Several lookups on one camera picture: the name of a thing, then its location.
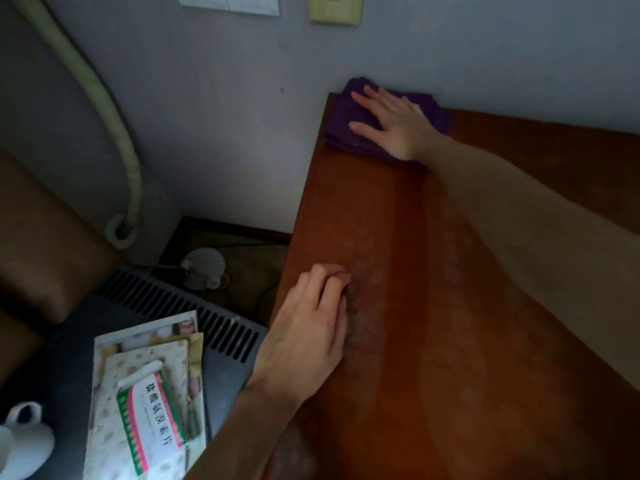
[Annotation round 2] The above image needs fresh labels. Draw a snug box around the person's right hand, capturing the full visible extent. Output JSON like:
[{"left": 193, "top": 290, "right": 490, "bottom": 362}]
[{"left": 348, "top": 84, "right": 441, "bottom": 163}]

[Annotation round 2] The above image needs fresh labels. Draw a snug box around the person's left hand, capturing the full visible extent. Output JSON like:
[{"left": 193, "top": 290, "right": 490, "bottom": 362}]
[{"left": 248, "top": 263, "right": 353, "bottom": 411}]

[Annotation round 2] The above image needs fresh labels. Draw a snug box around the purple cloth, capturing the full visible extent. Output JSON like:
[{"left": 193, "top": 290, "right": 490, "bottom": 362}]
[{"left": 323, "top": 77, "right": 451, "bottom": 163}]

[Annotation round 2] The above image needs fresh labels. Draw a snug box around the person's right forearm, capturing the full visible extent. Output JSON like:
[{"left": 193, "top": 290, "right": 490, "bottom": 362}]
[{"left": 417, "top": 134, "right": 640, "bottom": 393}]

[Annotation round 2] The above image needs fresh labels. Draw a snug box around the yellowish floral paper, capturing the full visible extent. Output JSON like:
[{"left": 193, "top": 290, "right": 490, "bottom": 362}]
[{"left": 185, "top": 332, "right": 207, "bottom": 453}]

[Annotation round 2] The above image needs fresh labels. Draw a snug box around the brown wooden table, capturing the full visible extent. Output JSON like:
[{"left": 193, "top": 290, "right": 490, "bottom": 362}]
[{"left": 259, "top": 93, "right": 640, "bottom": 480}]

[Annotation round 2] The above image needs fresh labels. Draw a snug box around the white round floor object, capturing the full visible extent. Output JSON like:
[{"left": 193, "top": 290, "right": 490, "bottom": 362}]
[{"left": 179, "top": 247, "right": 231, "bottom": 291}]

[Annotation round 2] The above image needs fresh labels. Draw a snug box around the dark baseboard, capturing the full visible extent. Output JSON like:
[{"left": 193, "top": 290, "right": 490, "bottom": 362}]
[{"left": 159, "top": 216, "right": 293, "bottom": 268}]

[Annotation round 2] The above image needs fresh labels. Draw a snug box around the white magazine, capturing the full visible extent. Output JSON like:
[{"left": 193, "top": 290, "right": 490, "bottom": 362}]
[{"left": 93, "top": 310, "right": 206, "bottom": 480}]

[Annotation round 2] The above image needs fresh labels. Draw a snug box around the striped medicine box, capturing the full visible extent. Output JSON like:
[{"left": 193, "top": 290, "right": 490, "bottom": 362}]
[{"left": 115, "top": 359, "right": 189, "bottom": 477}]

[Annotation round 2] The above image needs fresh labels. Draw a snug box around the white pipe collar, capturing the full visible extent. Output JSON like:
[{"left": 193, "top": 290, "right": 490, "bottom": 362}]
[{"left": 105, "top": 213, "right": 140, "bottom": 249}]

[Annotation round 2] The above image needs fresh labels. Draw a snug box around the white insulated pipe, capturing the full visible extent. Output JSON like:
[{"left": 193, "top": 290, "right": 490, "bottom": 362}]
[{"left": 9, "top": 0, "right": 143, "bottom": 235}]

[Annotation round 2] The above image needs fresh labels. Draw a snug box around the dark grey cabinet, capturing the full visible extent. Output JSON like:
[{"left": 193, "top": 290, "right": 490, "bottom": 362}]
[{"left": 0, "top": 264, "right": 269, "bottom": 480}]

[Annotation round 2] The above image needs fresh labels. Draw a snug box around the brown curtain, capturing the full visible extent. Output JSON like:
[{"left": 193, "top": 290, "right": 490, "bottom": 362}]
[{"left": 0, "top": 147, "right": 123, "bottom": 391}]

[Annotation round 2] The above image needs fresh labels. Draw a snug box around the white cup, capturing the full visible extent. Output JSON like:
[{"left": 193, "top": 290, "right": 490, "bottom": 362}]
[{"left": 0, "top": 401, "right": 56, "bottom": 480}]

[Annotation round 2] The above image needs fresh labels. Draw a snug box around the white wall socket plate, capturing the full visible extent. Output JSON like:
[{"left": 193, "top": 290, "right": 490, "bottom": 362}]
[{"left": 176, "top": 0, "right": 281, "bottom": 17}]

